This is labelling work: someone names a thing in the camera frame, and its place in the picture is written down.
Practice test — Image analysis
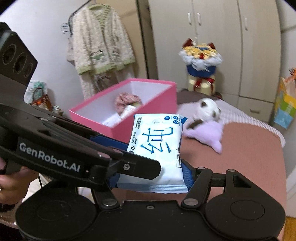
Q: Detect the large blue-white wipes pack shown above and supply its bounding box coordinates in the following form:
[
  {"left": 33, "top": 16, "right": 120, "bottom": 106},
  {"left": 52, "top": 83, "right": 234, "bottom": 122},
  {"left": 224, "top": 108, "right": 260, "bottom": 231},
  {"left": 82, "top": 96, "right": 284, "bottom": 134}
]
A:
[{"left": 117, "top": 113, "right": 188, "bottom": 194}]

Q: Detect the wooden bedside cabinet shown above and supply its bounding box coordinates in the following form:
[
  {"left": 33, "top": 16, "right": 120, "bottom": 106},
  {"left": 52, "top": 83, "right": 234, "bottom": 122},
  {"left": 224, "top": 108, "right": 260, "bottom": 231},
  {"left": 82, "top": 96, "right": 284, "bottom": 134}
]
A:
[{"left": 31, "top": 94, "right": 64, "bottom": 115}]

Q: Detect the small white wipes pack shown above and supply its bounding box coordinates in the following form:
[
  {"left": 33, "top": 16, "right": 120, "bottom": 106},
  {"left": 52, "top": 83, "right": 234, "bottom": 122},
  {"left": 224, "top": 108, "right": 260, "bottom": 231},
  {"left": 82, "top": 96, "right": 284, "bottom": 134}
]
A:
[{"left": 102, "top": 104, "right": 137, "bottom": 127}]

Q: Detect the flower bouquet blue wrap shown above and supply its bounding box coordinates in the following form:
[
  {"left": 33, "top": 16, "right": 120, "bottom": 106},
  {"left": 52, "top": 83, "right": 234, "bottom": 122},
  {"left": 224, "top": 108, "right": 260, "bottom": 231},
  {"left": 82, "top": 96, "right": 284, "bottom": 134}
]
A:
[{"left": 179, "top": 38, "right": 223, "bottom": 96}]

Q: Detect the striped pink bed cover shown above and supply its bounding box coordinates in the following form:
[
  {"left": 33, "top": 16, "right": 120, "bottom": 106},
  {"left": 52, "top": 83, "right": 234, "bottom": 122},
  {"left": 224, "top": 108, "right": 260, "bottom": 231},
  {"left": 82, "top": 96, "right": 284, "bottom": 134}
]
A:
[{"left": 114, "top": 89, "right": 287, "bottom": 209}]

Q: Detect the black clothes rack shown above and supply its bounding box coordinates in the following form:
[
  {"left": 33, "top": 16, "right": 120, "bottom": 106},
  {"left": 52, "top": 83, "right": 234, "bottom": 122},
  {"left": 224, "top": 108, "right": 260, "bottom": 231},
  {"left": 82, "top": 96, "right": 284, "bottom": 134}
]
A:
[{"left": 68, "top": 1, "right": 147, "bottom": 81}]

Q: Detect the pink cardboard box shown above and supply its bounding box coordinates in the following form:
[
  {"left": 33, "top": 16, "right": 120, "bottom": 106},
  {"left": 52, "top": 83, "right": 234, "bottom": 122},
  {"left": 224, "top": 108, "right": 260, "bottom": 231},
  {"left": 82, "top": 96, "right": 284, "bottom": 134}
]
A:
[{"left": 69, "top": 78, "right": 177, "bottom": 143}]

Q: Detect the colourful paper gift bag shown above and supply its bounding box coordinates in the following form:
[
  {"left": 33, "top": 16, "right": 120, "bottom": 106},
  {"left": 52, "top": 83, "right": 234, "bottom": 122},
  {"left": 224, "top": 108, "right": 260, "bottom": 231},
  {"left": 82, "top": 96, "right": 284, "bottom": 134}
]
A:
[{"left": 273, "top": 68, "right": 296, "bottom": 130}]

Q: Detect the cream knitted cardigan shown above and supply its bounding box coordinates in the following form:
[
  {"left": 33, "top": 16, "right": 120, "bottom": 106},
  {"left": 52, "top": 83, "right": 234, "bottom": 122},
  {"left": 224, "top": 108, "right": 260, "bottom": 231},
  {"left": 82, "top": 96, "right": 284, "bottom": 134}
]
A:
[{"left": 67, "top": 4, "right": 136, "bottom": 100}]

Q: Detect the grey wardrobe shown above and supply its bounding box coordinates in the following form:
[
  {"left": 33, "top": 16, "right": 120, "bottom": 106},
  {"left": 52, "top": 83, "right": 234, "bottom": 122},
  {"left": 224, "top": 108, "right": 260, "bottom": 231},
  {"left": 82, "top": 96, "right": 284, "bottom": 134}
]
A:
[{"left": 137, "top": 1, "right": 281, "bottom": 122}]

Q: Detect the pink floral scrunchie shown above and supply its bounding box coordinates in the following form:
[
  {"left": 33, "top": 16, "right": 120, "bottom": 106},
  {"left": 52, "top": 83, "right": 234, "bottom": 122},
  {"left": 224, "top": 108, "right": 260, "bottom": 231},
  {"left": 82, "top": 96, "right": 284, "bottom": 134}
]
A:
[{"left": 114, "top": 92, "right": 142, "bottom": 114}]

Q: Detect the person's left hand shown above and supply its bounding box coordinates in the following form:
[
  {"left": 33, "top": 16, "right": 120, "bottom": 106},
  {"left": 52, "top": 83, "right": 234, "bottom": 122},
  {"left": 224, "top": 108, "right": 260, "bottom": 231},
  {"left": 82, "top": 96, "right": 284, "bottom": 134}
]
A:
[{"left": 0, "top": 166, "right": 39, "bottom": 205}]

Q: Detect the white panda plush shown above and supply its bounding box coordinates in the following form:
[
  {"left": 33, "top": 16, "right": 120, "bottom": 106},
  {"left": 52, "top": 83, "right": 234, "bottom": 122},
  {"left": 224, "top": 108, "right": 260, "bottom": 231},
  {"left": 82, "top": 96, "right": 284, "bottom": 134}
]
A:
[{"left": 187, "top": 98, "right": 221, "bottom": 129}]

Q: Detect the purple plush toy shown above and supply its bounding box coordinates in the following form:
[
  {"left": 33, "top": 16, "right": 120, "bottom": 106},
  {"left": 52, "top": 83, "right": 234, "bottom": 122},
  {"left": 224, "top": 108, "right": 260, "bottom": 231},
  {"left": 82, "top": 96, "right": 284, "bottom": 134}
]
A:
[{"left": 183, "top": 120, "right": 224, "bottom": 154}]

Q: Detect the white plastic bag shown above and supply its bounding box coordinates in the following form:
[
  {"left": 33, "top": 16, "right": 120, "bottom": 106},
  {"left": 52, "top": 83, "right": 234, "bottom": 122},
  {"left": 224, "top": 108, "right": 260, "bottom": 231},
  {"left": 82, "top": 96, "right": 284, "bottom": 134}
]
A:
[{"left": 23, "top": 80, "right": 48, "bottom": 104}]

